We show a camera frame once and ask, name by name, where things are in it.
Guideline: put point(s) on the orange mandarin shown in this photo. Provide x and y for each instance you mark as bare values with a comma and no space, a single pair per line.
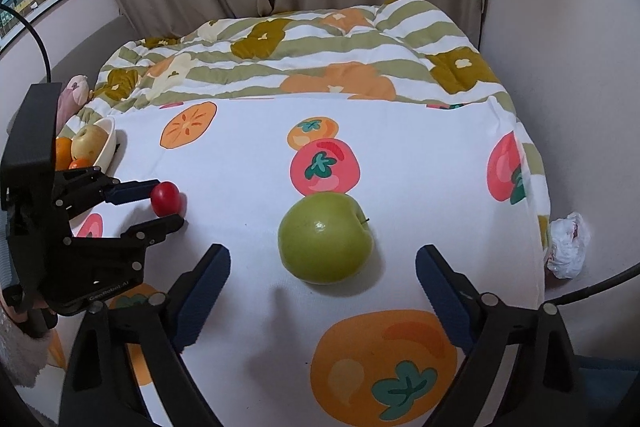
80,164
62,154

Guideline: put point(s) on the striped floral blanket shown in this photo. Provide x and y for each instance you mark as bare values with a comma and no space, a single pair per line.
350,57

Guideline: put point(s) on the red cherry tomato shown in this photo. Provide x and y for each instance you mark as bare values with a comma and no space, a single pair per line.
166,199

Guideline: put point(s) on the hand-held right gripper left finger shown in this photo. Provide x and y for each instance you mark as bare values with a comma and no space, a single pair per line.
200,302

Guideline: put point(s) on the yellow duck print plate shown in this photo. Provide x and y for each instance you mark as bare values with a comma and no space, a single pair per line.
107,147

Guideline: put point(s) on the yellow-green apple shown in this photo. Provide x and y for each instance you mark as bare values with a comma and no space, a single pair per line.
89,143

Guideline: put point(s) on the grey upholstered bed frame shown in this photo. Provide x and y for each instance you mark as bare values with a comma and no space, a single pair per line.
85,52

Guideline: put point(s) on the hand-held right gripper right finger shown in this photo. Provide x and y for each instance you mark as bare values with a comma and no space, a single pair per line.
442,297

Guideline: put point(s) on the white fruit print cloth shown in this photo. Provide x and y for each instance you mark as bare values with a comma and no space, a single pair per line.
250,147

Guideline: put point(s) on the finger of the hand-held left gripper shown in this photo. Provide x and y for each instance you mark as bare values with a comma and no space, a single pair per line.
132,191
155,227

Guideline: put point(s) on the green apple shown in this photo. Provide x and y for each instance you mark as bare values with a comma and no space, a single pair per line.
325,239

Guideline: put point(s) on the pink plush toy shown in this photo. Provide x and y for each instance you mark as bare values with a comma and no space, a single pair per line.
72,97

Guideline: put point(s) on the person's left forearm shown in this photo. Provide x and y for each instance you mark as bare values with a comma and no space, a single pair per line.
17,357

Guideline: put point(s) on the crumpled white plastic bag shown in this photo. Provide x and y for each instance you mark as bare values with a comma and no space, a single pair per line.
567,247

